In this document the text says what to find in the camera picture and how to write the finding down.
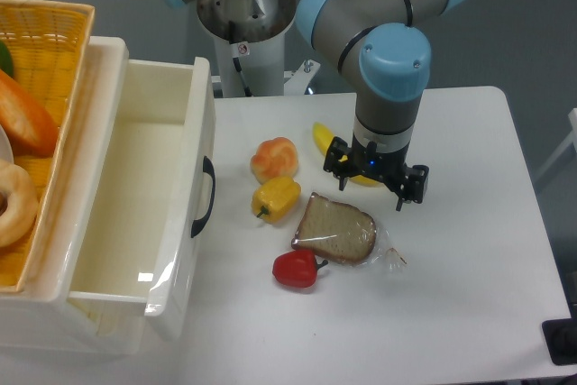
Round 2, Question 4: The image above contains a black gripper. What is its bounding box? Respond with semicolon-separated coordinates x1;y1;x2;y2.
323;137;429;212

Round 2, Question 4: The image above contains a toast slice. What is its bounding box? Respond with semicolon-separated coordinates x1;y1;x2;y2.
290;192;408;272

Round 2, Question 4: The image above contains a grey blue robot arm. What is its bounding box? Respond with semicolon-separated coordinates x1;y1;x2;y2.
165;0;464;204

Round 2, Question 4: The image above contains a yellow banana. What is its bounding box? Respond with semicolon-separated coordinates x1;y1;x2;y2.
312;122;379;188

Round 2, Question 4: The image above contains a yellow bell pepper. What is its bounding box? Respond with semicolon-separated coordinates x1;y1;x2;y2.
251;176;301;224

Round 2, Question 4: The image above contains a red bell pepper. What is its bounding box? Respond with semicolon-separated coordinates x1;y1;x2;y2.
272;250;328;289

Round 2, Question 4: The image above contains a white plastic drawer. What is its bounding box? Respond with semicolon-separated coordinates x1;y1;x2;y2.
69;58;215;341

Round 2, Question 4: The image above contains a black device at edge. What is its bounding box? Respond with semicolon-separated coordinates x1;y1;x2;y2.
542;318;576;366

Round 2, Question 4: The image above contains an orange baguette loaf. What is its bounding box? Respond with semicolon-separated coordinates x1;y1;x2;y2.
1;71;59;158

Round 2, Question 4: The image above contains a beige bagel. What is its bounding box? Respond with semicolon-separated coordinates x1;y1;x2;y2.
1;160;38;247

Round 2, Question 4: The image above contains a yellow wicker basket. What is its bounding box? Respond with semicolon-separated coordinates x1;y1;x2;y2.
1;0;95;294

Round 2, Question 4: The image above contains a green vegetable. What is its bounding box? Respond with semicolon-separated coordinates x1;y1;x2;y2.
0;41;14;78

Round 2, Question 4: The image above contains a black drawer handle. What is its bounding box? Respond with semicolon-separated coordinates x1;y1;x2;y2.
190;156;216;239

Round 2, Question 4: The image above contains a black pedestal cable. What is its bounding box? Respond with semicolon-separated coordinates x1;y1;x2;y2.
229;19;253;98

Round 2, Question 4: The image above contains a white frame at right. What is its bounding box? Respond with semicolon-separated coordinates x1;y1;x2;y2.
534;108;576;189

